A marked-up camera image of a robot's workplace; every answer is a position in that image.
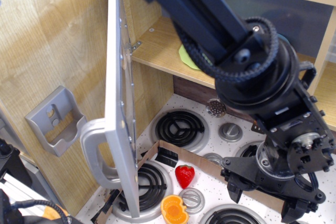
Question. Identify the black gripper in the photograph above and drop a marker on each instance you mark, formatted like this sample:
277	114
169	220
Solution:
285	174

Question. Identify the grey toy microwave door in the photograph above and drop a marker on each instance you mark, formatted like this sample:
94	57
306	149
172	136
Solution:
108	144

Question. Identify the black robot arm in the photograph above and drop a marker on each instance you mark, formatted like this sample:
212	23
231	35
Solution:
259	74

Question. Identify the front right stove burner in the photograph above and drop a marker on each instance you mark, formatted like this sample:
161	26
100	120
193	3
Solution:
231	213

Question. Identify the stove burner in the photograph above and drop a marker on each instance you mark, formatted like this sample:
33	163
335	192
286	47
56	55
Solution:
231	213
249	149
183	128
154	184

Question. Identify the back right stove burner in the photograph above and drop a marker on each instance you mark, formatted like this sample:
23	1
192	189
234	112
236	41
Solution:
249	149

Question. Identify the grey middle stove knob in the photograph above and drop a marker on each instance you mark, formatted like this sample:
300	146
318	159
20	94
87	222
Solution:
214	158

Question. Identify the grey stove knob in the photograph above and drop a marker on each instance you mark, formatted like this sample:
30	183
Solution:
193	199
214	158
230	132

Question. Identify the orange toy spatula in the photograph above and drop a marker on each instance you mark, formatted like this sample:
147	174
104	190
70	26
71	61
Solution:
256	128

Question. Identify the grey front stove knob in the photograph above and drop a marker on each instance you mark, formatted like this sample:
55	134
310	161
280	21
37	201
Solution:
193	199

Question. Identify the grey back stove knob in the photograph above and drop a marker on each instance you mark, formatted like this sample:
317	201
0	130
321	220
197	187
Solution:
230	132

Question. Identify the red toy strawberry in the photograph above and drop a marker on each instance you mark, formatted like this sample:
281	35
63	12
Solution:
184	175

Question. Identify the orange toy fruit half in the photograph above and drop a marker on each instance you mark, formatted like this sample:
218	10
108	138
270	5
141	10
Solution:
173	210

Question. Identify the back left stove burner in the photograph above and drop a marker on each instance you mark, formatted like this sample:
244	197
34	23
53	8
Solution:
183	128

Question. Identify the silver toy skimmer spoon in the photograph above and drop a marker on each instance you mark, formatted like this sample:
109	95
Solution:
216	108

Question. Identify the front left stove burner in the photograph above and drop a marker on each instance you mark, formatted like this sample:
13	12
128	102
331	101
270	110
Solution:
154	184

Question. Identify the brown cardboard barrier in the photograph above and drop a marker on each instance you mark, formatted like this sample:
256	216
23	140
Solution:
166	157

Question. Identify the green toy plate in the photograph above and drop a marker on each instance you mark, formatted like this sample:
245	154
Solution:
185	58

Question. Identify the black equipment on left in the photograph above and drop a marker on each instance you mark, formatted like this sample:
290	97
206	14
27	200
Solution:
12	164

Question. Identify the grey wall phone holder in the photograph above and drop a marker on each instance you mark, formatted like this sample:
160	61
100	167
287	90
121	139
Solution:
49	114

